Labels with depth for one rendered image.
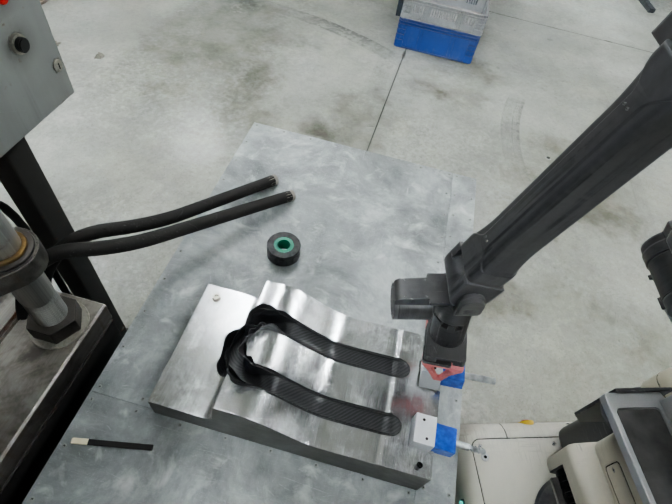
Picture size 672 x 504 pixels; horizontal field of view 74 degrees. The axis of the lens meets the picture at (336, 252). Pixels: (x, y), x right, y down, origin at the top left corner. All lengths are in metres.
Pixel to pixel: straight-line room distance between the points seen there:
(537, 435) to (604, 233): 1.47
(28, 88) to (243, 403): 0.69
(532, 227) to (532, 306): 1.75
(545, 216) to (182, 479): 0.71
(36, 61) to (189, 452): 0.76
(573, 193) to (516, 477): 1.19
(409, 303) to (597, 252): 2.09
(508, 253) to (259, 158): 0.90
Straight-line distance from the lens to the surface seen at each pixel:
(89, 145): 2.76
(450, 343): 0.75
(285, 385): 0.81
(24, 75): 1.02
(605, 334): 2.39
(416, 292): 0.66
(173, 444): 0.92
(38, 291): 0.96
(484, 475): 1.55
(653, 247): 0.75
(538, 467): 1.63
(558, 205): 0.51
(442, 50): 3.74
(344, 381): 0.85
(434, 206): 1.28
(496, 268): 0.58
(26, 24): 1.02
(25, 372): 1.07
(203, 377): 0.88
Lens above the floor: 1.67
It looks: 52 degrees down
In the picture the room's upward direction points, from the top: 11 degrees clockwise
